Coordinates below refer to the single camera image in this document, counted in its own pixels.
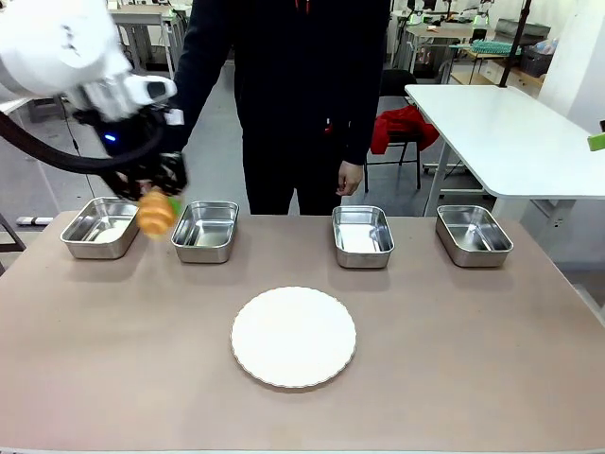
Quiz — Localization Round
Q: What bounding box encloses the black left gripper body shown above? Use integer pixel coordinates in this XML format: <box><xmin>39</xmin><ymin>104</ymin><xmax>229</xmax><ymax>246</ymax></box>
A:
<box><xmin>93</xmin><ymin>109</ymin><xmax>167</xmax><ymax>172</ymax></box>

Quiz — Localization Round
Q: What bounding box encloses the golden brown croissant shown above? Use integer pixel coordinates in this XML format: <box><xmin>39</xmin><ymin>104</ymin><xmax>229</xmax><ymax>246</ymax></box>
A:
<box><xmin>135</xmin><ymin>185</ymin><xmax>177</xmax><ymax>241</ymax></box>

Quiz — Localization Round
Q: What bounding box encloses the person's right forearm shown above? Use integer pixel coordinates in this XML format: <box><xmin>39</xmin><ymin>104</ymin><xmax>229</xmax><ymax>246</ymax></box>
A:
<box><xmin>171</xmin><ymin>56</ymin><xmax>228</xmax><ymax>160</ymax></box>

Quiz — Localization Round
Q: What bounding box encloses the person's left forearm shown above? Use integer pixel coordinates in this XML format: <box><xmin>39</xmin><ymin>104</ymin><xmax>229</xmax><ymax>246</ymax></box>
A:
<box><xmin>340</xmin><ymin>79</ymin><xmax>385</xmax><ymax>167</ymax></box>

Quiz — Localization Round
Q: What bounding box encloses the rectangular stainless steel container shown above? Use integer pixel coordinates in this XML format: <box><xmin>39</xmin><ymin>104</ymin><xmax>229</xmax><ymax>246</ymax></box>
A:
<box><xmin>435</xmin><ymin>203</ymin><xmax>515</xmax><ymax>269</ymax></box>
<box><xmin>331</xmin><ymin>204</ymin><xmax>396</xmax><ymax>271</ymax></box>
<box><xmin>170</xmin><ymin>200</ymin><xmax>240</xmax><ymax>265</ymax></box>
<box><xmin>60</xmin><ymin>197</ymin><xmax>143</xmax><ymax>261</ymax></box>

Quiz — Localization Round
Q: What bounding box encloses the person's left hand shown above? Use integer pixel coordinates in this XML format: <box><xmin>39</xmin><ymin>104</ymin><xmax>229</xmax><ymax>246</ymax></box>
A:
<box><xmin>336</xmin><ymin>159</ymin><xmax>365</xmax><ymax>198</ymax></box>

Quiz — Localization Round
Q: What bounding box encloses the large white table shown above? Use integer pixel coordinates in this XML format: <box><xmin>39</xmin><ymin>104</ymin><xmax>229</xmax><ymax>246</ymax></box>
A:
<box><xmin>404</xmin><ymin>83</ymin><xmax>605</xmax><ymax>218</ymax></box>

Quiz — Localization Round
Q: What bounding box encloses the grey storage bin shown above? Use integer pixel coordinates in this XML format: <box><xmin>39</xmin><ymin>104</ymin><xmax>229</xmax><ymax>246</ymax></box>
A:
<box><xmin>520</xmin><ymin>40</ymin><xmax>558</xmax><ymax>79</ymax></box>

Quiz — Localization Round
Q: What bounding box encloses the small white table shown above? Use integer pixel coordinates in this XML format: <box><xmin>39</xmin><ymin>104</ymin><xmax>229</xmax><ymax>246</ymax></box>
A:
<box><xmin>0</xmin><ymin>96</ymin><xmax>34</xmax><ymax>114</ymax></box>

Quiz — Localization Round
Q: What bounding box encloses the black stand pole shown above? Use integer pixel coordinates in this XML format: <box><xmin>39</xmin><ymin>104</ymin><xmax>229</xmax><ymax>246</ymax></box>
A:
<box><xmin>498</xmin><ymin>0</ymin><xmax>532</xmax><ymax>89</ymax></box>

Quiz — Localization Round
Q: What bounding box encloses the wooden desk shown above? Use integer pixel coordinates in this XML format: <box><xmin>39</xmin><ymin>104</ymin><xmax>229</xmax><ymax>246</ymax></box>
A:
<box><xmin>451</xmin><ymin>44</ymin><xmax>545</xmax><ymax>96</ymax></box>

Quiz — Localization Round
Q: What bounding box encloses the teal green crate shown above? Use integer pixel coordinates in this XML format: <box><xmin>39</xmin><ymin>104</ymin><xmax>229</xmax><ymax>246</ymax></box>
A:
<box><xmin>471</xmin><ymin>39</ymin><xmax>517</xmax><ymax>56</ymax></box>

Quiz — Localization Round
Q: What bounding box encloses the person in dark clothes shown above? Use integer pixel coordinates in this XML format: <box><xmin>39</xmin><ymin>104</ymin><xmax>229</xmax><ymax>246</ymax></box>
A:
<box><xmin>171</xmin><ymin>0</ymin><xmax>393</xmax><ymax>217</ymax></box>

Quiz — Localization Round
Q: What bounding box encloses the red cloth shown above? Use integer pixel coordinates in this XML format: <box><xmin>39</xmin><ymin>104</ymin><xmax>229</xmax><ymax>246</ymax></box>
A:
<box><xmin>369</xmin><ymin>104</ymin><xmax>441</xmax><ymax>156</ymax></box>

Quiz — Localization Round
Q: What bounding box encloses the white scalloped round plate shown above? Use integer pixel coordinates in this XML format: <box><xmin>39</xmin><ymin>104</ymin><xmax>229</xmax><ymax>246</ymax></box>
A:
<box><xmin>230</xmin><ymin>285</ymin><xmax>358</xmax><ymax>390</ymax></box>

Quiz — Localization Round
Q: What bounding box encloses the black folding chair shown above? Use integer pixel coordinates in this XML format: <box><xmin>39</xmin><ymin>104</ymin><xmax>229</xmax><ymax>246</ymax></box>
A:
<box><xmin>364</xmin><ymin>68</ymin><xmax>426</xmax><ymax>191</ymax></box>

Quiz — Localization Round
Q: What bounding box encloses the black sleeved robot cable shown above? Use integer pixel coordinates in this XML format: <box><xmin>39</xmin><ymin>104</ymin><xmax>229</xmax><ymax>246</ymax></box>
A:
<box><xmin>0</xmin><ymin>112</ymin><xmax>164</xmax><ymax>175</ymax></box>

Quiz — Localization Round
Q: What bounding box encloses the white workbench with frame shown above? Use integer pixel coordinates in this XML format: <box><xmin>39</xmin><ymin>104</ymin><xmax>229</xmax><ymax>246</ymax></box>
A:
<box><xmin>106</xmin><ymin>3</ymin><xmax>191</xmax><ymax>72</ymax></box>

